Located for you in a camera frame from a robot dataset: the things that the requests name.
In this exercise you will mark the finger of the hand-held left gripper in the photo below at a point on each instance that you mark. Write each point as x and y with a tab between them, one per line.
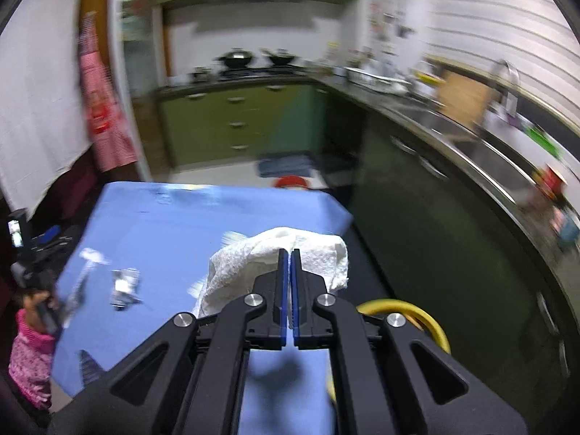
47	236

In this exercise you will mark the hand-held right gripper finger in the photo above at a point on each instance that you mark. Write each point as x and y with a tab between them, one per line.
285	321
295	321

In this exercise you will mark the white paper towel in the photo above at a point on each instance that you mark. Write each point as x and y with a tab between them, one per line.
244	258

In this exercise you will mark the clear plastic bottle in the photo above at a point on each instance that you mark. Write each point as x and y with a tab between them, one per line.
124	287

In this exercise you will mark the yellow-rimmed trash bin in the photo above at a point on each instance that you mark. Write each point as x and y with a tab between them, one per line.
432	324

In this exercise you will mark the person's left forearm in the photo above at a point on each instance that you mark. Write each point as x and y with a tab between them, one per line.
29	362

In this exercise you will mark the person's left hand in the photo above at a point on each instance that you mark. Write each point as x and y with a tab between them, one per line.
35	300

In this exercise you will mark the red checked apron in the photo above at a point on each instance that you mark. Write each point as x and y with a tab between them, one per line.
106	122

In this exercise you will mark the blue star-printed tablecloth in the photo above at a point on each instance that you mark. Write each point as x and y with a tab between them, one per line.
181	235

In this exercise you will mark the white curtain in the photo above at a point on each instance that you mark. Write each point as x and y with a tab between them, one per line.
40	99

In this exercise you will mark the red plastic stool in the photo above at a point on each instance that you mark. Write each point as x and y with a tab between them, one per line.
291	182

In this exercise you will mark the blue floor mat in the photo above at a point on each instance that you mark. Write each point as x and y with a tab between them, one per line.
283	165

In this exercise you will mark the dark green lower cabinets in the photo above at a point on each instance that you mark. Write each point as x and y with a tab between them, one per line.
430	235

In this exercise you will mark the glass sliding door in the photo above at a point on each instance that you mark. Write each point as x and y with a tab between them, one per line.
136	77

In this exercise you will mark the light green lower cabinet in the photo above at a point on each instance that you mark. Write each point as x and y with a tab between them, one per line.
208	118

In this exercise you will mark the small steel pot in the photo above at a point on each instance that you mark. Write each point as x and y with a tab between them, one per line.
201	74

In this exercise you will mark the dark stone countertop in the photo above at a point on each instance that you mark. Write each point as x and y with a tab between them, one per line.
362	93

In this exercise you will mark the black gas stove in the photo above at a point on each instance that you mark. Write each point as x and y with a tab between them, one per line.
258	72

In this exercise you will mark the steel kitchen sink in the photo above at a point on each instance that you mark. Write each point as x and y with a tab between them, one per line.
475	145

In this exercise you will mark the white dish rack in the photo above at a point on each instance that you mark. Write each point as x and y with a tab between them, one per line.
376	79

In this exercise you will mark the black wok with lid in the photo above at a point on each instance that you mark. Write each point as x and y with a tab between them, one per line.
235	59

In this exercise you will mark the yellow colander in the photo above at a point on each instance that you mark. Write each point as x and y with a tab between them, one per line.
428	78

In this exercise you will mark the wooden cutting board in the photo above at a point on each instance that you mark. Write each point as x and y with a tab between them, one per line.
462	97

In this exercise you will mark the blue mug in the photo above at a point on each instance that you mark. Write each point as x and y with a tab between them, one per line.
568	231

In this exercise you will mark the red instant noodle tub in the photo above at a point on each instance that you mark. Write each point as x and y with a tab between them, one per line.
553	181

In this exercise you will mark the purple sink caddy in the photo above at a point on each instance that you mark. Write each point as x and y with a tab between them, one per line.
514	120

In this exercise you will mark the green plastic tray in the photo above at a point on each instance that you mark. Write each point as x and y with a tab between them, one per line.
541	138

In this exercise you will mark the steel kitchen faucet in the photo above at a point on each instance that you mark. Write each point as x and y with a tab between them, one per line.
512	77

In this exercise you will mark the white window blind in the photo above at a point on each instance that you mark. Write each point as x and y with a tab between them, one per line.
498	18

